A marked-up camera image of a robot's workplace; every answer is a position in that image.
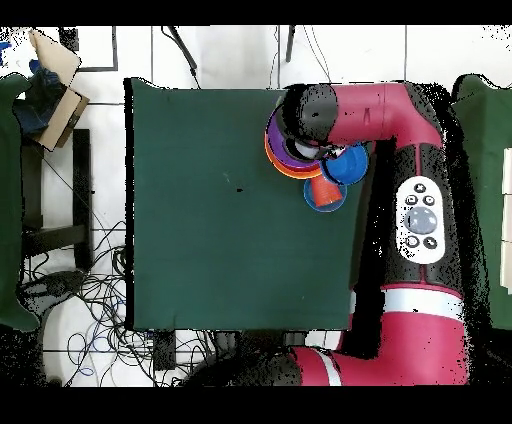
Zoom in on wide orange bowl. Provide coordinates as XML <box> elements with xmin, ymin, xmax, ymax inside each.
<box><xmin>273</xmin><ymin>157</ymin><xmax>323</xmax><ymax>176</ymax></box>

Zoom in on purple bowl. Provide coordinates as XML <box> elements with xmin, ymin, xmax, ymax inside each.
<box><xmin>266</xmin><ymin>107</ymin><xmax>321</xmax><ymax>169</ymax></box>

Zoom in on small dark blue bowl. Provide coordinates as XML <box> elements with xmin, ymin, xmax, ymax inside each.
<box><xmin>319</xmin><ymin>142</ymin><xmax>370</xmax><ymax>186</ymax></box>

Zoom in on orange cup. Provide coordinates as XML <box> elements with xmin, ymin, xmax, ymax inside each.
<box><xmin>310</xmin><ymin>177</ymin><xmax>344</xmax><ymax>208</ymax></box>

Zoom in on small light blue bowl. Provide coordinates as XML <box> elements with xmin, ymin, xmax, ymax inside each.
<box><xmin>302</xmin><ymin>177</ymin><xmax>348</xmax><ymax>213</ymax></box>

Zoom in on large yellow bowl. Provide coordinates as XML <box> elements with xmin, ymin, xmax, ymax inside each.
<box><xmin>263</xmin><ymin>129</ymin><xmax>323</xmax><ymax>180</ymax></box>

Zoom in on black tripod leg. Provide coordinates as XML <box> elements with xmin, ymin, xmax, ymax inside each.
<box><xmin>285</xmin><ymin>25</ymin><xmax>297</xmax><ymax>63</ymax></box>
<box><xmin>161</xmin><ymin>25</ymin><xmax>201</xmax><ymax>89</ymax></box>

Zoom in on dark green table cloth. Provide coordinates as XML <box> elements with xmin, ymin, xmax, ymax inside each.
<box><xmin>124</xmin><ymin>76</ymin><xmax>377</xmax><ymax>332</ymax></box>

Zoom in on green cloth covered table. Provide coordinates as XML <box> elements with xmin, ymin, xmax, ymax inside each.
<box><xmin>0</xmin><ymin>73</ymin><xmax>41</xmax><ymax>332</ymax></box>
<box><xmin>451</xmin><ymin>73</ymin><xmax>512</xmax><ymax>331</ymax></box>

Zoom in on white boxes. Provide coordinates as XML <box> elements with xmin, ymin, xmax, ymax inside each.
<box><xmin>501</xmin><ymin>147</ymin><xmax>512</xmax><ymax>295</ymax></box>

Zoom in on black stool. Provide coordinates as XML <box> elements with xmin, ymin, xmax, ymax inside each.
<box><xmin>21</xmin><ymin>128</ymin><xmax>94</xmax><ymax>273</ymax></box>

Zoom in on cardboard box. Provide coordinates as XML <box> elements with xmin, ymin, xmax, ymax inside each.
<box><xmin>27</xmin><ymin>29</ymin><xmax>91</xmax><ymax>152</ymax></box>

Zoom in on blue bag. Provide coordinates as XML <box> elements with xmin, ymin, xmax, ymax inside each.
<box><xmin>13</xmin><ymin>59</ymin><xmax>67</xmax><ymax>137</ymax></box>

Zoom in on black chair base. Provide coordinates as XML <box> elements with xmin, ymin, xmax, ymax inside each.
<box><xmin>17</xmin><ymin>269</ymin><xmax>87</xmax><ymax>321</ymax></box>

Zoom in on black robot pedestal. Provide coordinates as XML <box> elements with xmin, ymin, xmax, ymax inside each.
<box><xmin>213</xmin><ymin>330</ymin><xmax>309</xmax><ymax>357</ymax></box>

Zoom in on black floor frame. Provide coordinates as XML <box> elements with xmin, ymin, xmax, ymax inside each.
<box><xmin>59</xmin><ymin>25</ymin><xmax>119</xmax><ymax>73</ymax></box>

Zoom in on black floor cables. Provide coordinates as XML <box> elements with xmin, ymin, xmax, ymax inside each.
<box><xmin>21</xmin><ymin>219</ymin><xmax>217</xmax><ymax>387</ymax></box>

